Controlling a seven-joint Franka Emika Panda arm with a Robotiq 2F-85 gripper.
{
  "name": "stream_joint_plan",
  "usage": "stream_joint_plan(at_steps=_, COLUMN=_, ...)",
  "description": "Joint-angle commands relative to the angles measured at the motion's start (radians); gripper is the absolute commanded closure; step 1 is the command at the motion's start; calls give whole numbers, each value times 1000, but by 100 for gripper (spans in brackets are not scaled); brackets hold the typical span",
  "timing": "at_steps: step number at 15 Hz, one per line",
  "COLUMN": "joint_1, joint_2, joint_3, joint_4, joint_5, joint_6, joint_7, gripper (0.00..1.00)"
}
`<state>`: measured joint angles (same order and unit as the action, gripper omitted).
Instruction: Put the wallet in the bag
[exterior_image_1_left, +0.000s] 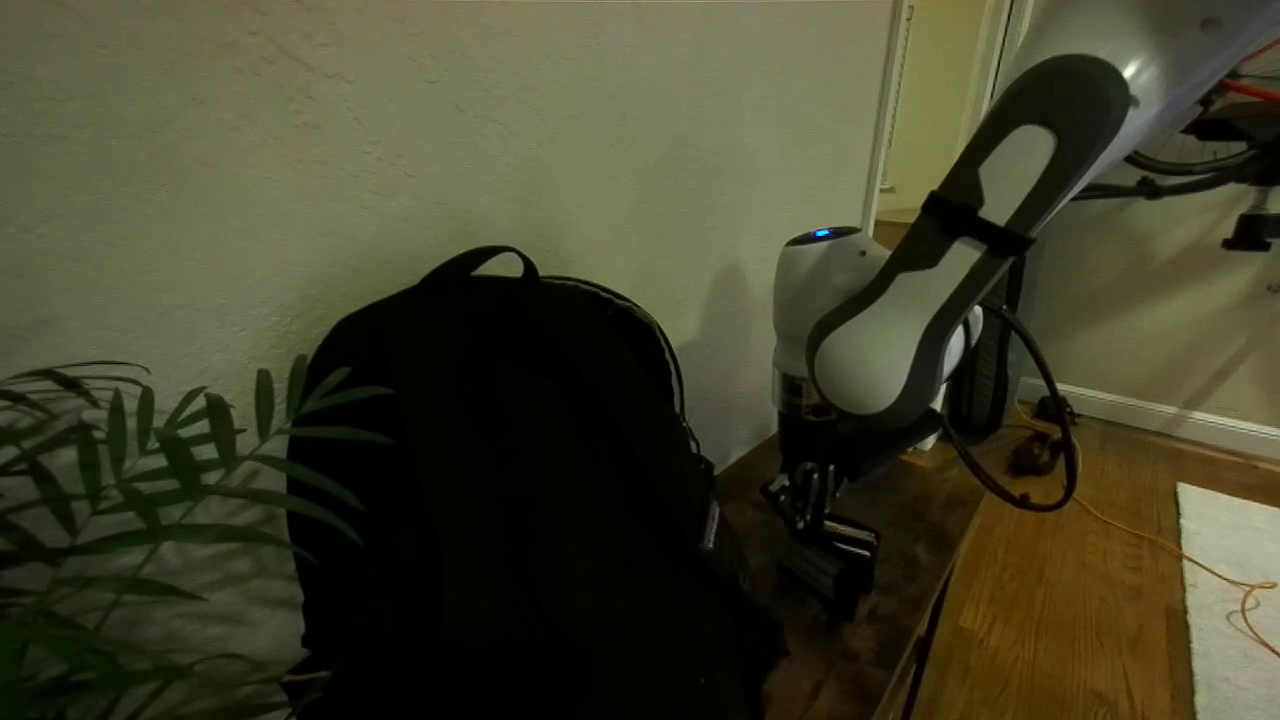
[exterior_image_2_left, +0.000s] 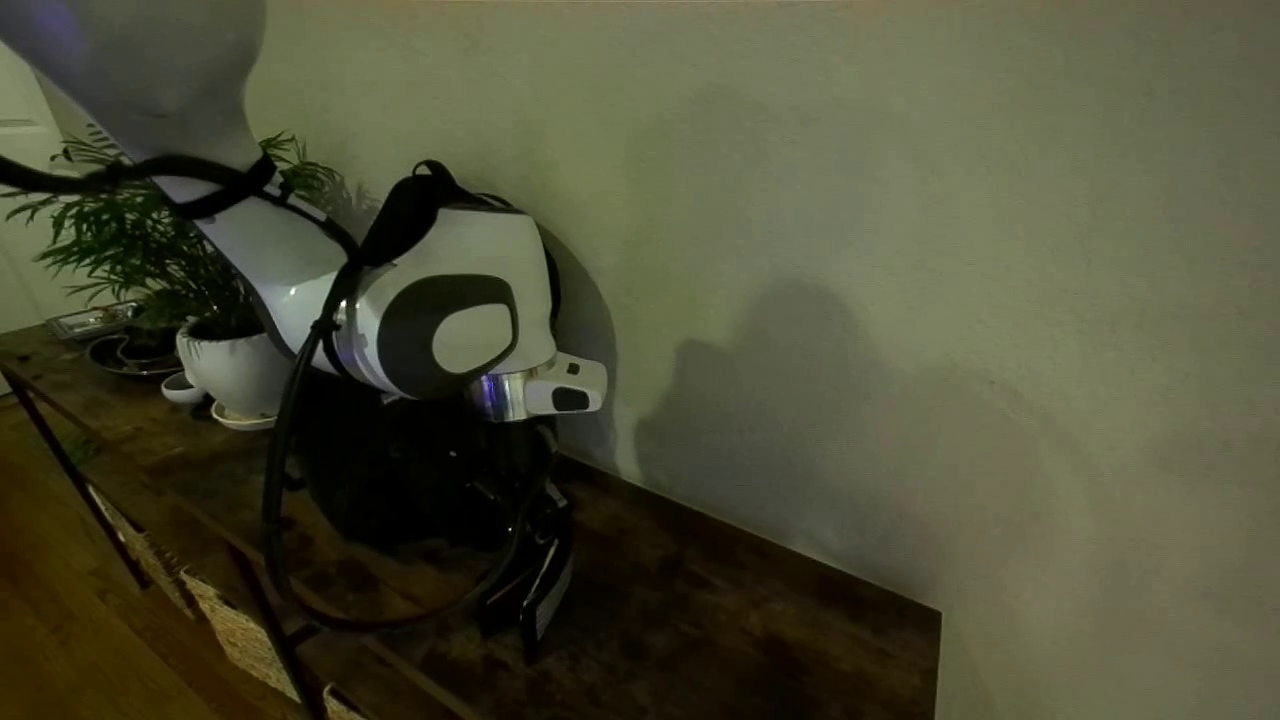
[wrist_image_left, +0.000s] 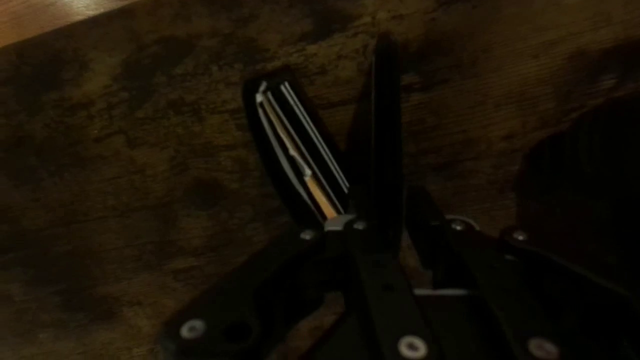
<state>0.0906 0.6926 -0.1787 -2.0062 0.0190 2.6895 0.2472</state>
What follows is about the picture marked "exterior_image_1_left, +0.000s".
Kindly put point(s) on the white door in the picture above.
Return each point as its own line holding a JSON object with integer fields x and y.
{"x": 994, "y": 52}

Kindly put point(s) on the white rug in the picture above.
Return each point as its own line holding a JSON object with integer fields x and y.
{"x": 1221, "y": 534}

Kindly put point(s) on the white baseboard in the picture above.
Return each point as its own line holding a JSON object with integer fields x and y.
{"x": 1175, "y": 419}

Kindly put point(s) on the small black floor object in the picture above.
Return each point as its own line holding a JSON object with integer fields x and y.
{"x": 1061, "y": 409}

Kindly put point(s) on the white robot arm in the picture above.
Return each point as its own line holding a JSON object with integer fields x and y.
{"x": 933, "y": 264}

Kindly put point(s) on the dark wallet with grey panel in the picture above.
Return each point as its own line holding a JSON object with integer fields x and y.
{"x": 841, "y": 561}

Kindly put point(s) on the green palm plant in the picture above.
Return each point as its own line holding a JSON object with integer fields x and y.
{"x": 121, "y": 534}

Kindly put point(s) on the black backpack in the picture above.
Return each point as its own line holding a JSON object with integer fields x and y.
{"x": 533, "y": 506}

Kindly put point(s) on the white door frame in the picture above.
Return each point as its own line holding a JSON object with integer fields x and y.
{"x": 884, "y": 107}

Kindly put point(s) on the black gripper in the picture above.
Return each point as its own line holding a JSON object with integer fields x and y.
{"x": 821, "y": 452}

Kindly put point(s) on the dark brown floor object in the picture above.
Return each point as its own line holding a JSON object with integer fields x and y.
{"x": 1035, "y": 458}

